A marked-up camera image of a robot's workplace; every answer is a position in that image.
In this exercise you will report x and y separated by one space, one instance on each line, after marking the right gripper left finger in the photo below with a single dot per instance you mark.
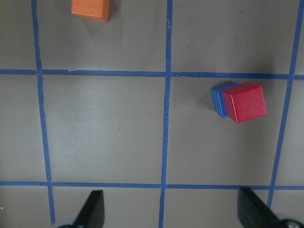
92 214

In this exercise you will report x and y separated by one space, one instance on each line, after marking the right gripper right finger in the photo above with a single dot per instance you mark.
252 212

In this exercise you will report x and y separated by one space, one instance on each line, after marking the red block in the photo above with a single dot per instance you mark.
244 102

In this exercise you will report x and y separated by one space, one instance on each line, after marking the blue block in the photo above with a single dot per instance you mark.
217 99

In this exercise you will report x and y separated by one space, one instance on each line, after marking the orange block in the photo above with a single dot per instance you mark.
96 10

